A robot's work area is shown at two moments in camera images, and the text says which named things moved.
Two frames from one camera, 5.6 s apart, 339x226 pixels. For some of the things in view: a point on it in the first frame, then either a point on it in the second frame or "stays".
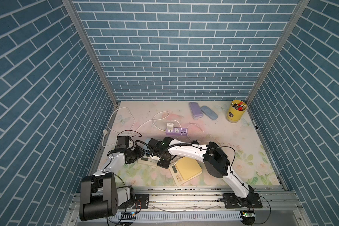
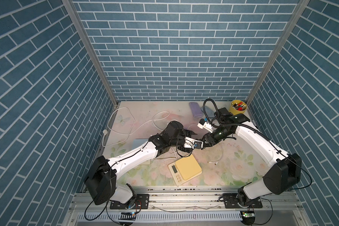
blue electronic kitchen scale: x=147 y=159 -> x=136 y=142
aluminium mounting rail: x=202 y=197 stays
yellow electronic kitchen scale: x=183 y=169 stays
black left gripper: x=139 y=153 -> x=186 y=133
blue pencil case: x=209 y=113 stays
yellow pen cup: x=237 y=109 stays
